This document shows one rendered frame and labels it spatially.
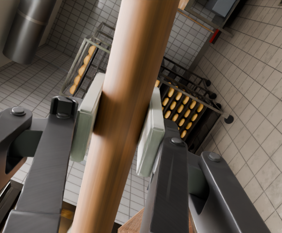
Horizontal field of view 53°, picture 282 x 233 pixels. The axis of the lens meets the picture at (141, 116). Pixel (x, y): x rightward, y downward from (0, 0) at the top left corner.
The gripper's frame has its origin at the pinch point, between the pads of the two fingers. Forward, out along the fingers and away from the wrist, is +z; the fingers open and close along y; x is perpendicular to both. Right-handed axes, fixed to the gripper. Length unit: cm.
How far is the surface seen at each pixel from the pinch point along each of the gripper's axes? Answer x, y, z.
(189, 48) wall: -60, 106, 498
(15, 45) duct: -77, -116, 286
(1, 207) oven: -140, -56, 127
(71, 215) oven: -155, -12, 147
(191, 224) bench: -113, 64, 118
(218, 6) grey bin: 19, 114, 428
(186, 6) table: 7, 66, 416
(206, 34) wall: -28, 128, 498
